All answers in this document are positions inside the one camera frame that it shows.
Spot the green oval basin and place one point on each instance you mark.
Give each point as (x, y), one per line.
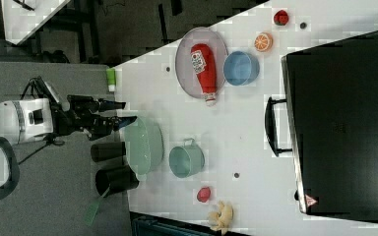
(144, 145)

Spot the green cup with handle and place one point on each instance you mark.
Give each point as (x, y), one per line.
(186, 160)

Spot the black cylinder lower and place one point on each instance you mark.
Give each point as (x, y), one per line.
(115, 180)

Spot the red round toy fruit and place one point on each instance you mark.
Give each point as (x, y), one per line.
(204, 194)

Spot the beige banana bunch toy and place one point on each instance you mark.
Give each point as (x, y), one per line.
(221, 219)

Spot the white background table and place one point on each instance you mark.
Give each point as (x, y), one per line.
(22, 18)

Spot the orange slice toy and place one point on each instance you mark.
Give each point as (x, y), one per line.
(263, 42)

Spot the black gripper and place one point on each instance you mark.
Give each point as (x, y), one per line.
(81, 114)

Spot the red strawberry toy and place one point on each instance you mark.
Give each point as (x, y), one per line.
(281, 18)

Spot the black oven box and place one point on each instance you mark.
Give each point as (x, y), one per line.
(331, 93)

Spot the grey round plate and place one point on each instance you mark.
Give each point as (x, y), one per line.
(184, 70)

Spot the black oven door handle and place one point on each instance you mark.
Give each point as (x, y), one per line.
(271, 126)

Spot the red ketchup bottle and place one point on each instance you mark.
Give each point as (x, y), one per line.
(204, 65)

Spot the green white marker bottle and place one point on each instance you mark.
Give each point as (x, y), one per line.
(111, 79)

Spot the blue bowl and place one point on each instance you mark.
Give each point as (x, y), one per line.
(241, 68)

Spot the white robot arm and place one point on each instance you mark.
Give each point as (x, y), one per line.
(40, 115)

